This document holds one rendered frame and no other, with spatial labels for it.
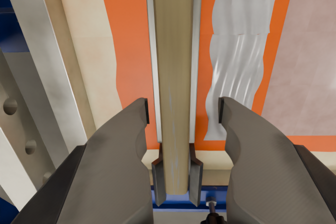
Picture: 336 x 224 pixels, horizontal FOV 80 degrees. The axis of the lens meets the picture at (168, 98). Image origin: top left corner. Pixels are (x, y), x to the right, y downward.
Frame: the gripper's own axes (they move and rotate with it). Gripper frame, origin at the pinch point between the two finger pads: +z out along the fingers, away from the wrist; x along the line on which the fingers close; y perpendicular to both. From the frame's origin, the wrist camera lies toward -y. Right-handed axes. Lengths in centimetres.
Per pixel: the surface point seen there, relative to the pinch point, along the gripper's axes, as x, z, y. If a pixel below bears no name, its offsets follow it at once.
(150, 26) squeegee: -3.1, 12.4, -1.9
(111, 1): -8.1, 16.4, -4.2
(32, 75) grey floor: -97, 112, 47
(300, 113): 18.9, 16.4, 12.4
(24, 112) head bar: -21.0, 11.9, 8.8
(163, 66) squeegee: -1.5, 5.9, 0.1
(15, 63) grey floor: -105, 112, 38
